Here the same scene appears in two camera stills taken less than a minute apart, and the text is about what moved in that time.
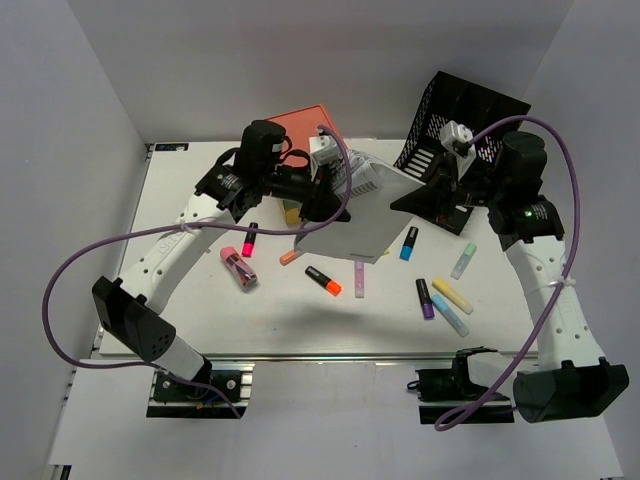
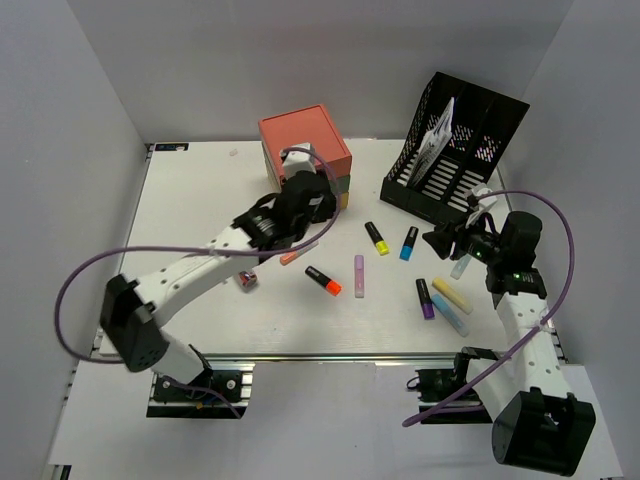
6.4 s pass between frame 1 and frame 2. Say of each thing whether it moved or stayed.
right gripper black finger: moved
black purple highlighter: stayed
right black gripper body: moved
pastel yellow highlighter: stayed
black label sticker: stayed
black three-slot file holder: stayed
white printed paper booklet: moved
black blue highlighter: stayed
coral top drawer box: stayed
